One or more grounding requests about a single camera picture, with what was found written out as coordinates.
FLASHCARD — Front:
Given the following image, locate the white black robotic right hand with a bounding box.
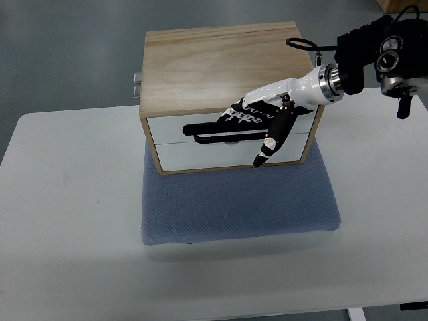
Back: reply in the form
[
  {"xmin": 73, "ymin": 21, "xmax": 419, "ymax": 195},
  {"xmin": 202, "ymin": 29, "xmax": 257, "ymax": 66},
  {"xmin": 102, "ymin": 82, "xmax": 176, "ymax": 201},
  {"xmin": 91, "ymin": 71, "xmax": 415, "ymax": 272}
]
[{"xmin": 219, "ymin": 64, "xmax": 344, "ymax": 167}]

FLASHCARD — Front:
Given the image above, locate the blue-grey mesh cushion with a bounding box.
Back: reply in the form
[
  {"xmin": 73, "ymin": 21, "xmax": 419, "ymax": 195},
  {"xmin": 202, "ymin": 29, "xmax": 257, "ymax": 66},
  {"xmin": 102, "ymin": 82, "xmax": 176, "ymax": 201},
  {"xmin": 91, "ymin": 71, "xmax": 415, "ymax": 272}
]
[{"xmin": 141, "ymin": 143, "xmax": 341, "ymax": 246}]

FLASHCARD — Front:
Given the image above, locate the wooden drawer cabinet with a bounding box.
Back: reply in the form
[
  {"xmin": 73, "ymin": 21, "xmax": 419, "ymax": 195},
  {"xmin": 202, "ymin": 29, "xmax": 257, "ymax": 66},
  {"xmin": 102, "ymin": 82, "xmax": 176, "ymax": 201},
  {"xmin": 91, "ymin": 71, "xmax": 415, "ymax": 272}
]
[{"xmin": 140, "ymin": 22, "xmax": 313, "ymax": 175}]

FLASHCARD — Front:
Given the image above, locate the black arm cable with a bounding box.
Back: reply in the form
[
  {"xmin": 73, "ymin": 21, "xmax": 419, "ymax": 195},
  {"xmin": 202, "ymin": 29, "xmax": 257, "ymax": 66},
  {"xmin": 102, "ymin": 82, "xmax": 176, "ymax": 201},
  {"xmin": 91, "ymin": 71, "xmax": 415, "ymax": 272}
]
[{"xmin": 285, "ymin": 4, "xmax": 421, "ymax": 53}]

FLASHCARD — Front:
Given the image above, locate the upper silver metal clamp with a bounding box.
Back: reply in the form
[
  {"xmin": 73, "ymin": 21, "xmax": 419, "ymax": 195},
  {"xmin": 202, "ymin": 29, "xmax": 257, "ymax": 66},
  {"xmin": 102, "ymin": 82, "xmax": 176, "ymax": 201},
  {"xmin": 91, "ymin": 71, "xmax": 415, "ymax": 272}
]
[{"xmin": 133, "ymin": 72, "xmax": 142, "ymax": 84}]

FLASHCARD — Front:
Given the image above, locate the black drawer handle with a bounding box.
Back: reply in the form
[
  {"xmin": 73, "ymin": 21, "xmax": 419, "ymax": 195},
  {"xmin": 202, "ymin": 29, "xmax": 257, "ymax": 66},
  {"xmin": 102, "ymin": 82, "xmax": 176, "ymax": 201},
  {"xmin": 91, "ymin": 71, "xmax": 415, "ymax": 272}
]
[{"xmin": 182, "ymin": 116, "xmax": 289, "ymax": 145}]

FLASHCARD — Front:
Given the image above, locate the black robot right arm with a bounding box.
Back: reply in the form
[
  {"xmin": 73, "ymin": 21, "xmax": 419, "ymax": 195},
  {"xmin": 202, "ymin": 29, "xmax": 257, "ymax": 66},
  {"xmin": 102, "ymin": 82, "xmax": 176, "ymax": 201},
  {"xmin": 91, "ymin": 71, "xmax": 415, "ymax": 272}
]
[{"xmin": 334, "ymin": 15, "xmax": 427, "ymax": 119}]

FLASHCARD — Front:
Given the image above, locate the lower silver metal clamp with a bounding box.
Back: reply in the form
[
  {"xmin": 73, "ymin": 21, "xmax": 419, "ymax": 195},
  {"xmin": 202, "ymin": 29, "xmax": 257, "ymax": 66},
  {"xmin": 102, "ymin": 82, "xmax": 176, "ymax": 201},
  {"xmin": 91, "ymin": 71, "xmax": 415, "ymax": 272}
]
[{"xmin": 133, "ymin": 85, "xmax": 141, "ymax": 98}]

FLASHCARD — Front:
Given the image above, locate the white table leg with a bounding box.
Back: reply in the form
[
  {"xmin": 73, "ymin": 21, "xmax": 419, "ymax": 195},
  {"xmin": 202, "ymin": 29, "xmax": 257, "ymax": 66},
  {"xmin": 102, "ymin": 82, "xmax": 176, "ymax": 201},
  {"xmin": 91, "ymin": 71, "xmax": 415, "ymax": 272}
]
[{"xmin": 347, "ymin": 308, "xmax": 366, "ymax": 321}]

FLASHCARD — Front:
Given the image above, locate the silver metal clamp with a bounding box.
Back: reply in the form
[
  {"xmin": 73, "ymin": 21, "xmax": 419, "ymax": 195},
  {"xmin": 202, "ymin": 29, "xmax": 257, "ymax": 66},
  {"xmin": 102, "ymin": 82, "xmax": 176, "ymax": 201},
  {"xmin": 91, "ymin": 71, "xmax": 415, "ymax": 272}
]
[
  {"xmin": 133, "ymin": 85, "xmax": 141, "ymax": 98},
  {"xmin": 133, "ymin": 72, "xmax": 142, "ymax": 84}
]

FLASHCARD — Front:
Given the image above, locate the white drawer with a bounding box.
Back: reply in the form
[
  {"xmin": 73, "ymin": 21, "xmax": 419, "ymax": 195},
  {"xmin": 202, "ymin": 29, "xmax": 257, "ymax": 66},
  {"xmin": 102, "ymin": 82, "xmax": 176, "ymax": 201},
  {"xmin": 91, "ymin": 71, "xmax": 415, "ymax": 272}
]
[
  {"xmin": 156, "ymin": 134, "xmax": 308, "ymax": 171},
  {"xmin": 147, "ymin": 109, "xmax": 317, "ymax": 145}
]

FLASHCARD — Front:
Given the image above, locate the black table control panel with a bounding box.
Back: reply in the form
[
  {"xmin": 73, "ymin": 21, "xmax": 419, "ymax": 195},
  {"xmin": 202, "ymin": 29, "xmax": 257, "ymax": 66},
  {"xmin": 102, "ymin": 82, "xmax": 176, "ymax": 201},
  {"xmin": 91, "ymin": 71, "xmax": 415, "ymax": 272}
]
[{"xmin": 399, "ymin": 301, "xmax": 428, "ymax": 311}]

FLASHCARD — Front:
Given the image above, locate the brown cardboard box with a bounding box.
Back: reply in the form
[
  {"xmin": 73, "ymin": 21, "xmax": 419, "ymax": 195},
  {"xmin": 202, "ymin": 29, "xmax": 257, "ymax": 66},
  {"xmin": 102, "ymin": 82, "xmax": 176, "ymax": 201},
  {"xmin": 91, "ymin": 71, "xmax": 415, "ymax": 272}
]
[{"xmin": 376, "ymin": 0, "xmax": 427, "ymax": 13}]

